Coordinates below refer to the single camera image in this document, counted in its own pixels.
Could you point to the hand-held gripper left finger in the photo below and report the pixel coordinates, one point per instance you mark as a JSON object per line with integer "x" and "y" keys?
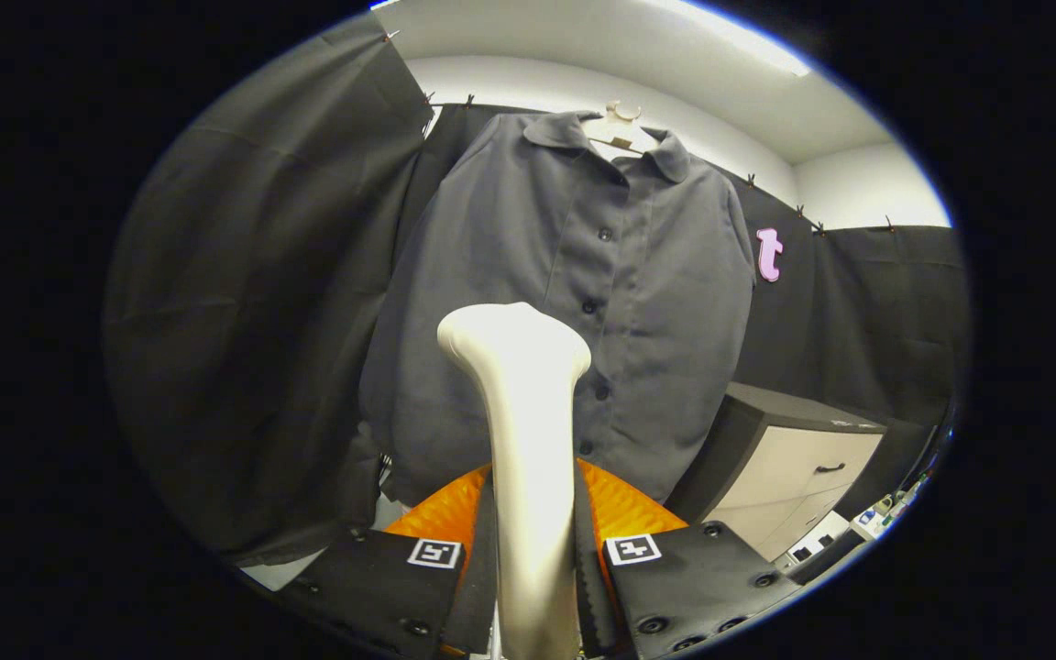
{"x": 480, "y": 596}

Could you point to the grey button shirt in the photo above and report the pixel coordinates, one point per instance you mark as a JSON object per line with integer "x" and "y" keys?
{"x": 656, "y": 321}

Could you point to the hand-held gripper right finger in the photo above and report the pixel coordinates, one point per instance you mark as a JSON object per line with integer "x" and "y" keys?
{"x": 594, "y": 596}

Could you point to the white garment steamer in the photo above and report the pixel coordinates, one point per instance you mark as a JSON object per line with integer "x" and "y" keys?
{"x": 528, "y": 440}

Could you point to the grey drawer cabinet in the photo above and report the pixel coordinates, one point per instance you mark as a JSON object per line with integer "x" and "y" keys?
{"x": 803, "y": 467}

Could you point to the black backdrop cloth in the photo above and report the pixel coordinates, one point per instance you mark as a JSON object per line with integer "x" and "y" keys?
{"x": 244, "y": 321}

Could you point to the white side table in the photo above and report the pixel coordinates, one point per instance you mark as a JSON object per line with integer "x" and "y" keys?
{"x": 867, "y": 524}

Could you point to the row of black clips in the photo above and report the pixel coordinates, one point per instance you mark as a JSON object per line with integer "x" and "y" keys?
{"x": 750, "y": 180}

